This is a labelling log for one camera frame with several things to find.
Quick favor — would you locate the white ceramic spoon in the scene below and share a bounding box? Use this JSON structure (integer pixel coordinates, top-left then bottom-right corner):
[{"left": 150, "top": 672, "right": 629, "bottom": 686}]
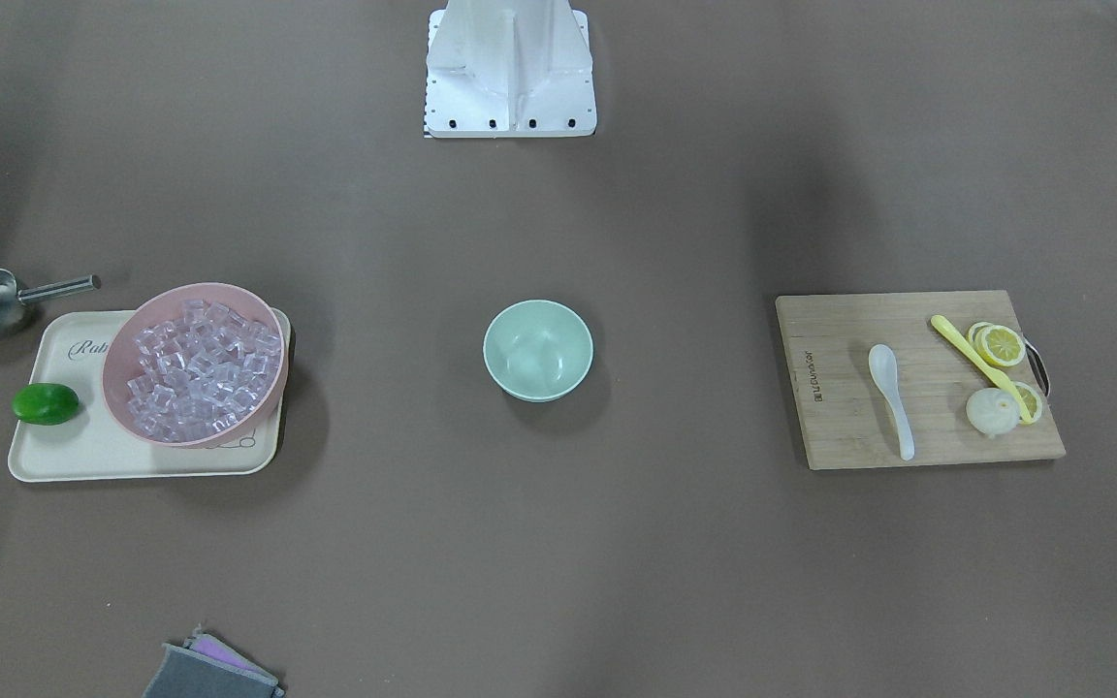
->
[{"left": 869, "top": 343, "right": 916, "bottom": 462}]

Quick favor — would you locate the mint green bowl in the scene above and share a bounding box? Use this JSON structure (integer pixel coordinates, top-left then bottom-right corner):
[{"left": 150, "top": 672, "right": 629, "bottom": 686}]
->
[{"left": 483, "top": 298, "right": 595, "bottom": 403}]

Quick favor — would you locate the pink bowl of ice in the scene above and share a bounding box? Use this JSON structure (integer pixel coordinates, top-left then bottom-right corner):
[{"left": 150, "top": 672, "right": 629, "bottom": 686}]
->
[{"left": 102, "top": 283, "right": 292, "bottom": 448}]

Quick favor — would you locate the bamboo cutting board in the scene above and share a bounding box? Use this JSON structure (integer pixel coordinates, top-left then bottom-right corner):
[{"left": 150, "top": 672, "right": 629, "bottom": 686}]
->
[{"left": 776, "top": 290, "right": 1067, "bottom": 471}]

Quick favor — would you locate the lemon slice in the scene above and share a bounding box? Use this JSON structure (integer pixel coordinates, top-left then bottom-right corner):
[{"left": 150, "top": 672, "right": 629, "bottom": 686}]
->
[
  {"left": 966, "top": 321, "right": 1027, "bottom": 369},
  {"left": 1012, "top": 381, "right": 1046, "bottom": 426}
]

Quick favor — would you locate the yellow plastic knife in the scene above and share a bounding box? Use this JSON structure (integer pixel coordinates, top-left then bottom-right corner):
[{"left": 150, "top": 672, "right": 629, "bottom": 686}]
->
[{"left": 928, "top": 314, "right": 1040, "bottom": 426}]

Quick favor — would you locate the purple folded cloth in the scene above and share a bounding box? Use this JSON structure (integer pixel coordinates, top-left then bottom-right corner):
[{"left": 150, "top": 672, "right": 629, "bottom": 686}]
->
[{"left": 183, "top": 628, "right": 271, "bottom": 676}]

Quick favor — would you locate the cream plastic tray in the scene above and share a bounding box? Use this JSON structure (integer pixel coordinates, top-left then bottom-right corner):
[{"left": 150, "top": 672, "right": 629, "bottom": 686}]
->
[{"left": 8, "top": 310, "right": 281, "bottom": 482}]

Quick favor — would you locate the grey folded cloth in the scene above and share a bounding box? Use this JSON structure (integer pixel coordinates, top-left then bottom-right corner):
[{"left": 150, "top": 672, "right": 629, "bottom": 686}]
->
[{"left": 142, "top": 646, "right": 285, "bottom": 697}]

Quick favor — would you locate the green lime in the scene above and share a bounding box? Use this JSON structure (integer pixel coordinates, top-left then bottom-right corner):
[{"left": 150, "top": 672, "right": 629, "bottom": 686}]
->
[{"left": 12, "top": 383, "right": 80, "bottom": 426}]

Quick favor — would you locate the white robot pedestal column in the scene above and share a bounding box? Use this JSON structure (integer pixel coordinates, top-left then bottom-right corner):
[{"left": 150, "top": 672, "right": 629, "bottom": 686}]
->
[{"left": 423, "top": 1, "right": 598, "bottom": 138}]

